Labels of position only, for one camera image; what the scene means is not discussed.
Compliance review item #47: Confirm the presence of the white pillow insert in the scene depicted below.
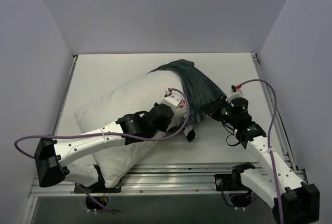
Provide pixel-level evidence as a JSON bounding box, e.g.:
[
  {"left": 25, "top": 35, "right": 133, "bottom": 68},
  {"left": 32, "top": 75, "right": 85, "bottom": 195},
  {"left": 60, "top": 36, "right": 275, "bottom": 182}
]
[{"left": 74, "top": 71, "right": 183, "bottom": 188}]

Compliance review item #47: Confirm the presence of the zebra and grey pillowcase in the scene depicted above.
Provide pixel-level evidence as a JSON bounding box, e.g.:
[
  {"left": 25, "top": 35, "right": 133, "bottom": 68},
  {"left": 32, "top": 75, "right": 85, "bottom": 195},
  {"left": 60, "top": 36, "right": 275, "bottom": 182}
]
[{"left": 146, "top": 58, "right": 227, "bottom": 142}]

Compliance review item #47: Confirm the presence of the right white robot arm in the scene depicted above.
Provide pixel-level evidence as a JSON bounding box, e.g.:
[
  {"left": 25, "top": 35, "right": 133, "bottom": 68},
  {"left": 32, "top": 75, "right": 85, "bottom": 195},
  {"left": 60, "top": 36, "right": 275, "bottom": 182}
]
[{"left": 203, "top": 96, "right": 320, "bottom": 223}]

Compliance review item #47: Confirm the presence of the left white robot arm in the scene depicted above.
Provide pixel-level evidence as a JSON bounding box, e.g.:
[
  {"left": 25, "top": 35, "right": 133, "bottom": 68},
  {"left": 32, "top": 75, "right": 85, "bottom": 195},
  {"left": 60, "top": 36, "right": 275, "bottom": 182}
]
[{"left": 34, "top": 103, "right": 190, "bottom": 192}]

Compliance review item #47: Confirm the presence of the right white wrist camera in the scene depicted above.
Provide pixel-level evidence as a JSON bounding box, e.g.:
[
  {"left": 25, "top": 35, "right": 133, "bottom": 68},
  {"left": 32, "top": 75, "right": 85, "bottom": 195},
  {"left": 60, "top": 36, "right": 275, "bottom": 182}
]
[{"left": 227, "top": 85, "right": 243, "bottom": 102}]

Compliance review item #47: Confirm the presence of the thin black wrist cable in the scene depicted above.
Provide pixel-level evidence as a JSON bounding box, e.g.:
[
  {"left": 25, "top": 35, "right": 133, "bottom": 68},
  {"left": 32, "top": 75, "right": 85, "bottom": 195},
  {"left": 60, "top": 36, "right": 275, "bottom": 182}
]
[{"left": 225, "top": 128, "right": 247, "bottom": 147}]

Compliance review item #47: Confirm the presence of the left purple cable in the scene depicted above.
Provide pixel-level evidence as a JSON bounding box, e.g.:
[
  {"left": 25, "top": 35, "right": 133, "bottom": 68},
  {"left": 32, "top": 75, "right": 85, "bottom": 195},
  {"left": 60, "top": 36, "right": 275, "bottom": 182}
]
[{"left": 13, "top": 87, "right": 191, "bottom": 214}]

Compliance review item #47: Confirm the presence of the aluminium front rail frame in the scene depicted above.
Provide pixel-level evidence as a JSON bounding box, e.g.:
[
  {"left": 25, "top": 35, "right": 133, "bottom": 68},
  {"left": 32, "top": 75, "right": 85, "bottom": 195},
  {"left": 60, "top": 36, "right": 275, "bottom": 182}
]
[{"left": 28, "top": 161, "right": 311, "bottom": 224}]

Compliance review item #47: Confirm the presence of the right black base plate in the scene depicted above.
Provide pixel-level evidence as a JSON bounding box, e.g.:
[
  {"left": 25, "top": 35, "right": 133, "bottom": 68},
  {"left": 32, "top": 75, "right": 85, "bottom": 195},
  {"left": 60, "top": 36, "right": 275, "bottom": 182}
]
[{"left": 214, "top": 173, "right": 250, "bottom": 191}]

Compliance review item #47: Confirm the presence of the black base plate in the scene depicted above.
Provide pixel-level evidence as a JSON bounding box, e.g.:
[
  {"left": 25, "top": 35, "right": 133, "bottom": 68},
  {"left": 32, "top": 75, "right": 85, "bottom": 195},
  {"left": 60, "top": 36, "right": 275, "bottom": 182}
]
[
  {"left": 214, "top": 173, "right": 250, "bottom": 191},
  {"left": 80, "top": 177, "right": 121, "bottom": 194}
]

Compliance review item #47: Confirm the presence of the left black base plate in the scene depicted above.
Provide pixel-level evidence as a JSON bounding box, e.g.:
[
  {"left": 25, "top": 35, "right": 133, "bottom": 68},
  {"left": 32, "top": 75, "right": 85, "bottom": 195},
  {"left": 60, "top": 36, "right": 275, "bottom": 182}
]
[{"left": 80, "top": 177, "right": 121, "bottom": 194}]

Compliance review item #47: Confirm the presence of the left side aluminium rail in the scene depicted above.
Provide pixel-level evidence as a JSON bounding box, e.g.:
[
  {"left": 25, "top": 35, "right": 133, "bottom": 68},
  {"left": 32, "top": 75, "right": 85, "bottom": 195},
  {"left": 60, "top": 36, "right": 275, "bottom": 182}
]
[{"left": 58, "top": 55, "right": 78, "bottom": 121}]

